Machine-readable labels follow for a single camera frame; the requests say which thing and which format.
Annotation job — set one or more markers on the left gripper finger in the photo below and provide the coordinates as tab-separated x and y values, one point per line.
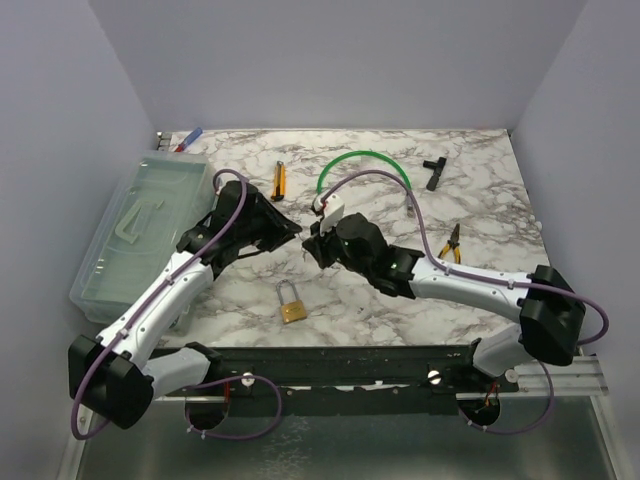
277	222
275	239

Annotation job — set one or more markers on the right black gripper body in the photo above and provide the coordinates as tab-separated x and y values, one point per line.
334	248

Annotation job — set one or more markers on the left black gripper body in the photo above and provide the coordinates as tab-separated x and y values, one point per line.
262	230

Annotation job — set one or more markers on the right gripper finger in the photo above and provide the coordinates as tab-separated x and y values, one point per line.
319	253
319	239

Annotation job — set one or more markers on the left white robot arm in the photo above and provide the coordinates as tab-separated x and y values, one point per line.
115	374

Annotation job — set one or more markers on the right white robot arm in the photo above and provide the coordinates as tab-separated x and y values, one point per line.
546	316

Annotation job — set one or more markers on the yellow utility knife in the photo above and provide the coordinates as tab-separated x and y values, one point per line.
279	182

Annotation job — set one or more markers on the brass padlock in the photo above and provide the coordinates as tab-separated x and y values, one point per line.
292	311

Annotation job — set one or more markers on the clear plastic storage box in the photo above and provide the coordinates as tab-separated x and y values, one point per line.
162	196

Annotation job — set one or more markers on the black T-shaped tool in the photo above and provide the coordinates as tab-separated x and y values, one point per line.
437	168

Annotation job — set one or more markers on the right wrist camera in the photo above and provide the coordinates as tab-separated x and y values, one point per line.
329	208

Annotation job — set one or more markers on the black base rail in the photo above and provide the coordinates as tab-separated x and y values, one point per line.
344	381

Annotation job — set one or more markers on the yellow handled pliers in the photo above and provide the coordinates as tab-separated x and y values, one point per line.
452	245

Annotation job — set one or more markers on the aluminium extrusion rail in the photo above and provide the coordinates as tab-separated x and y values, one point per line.
584	377

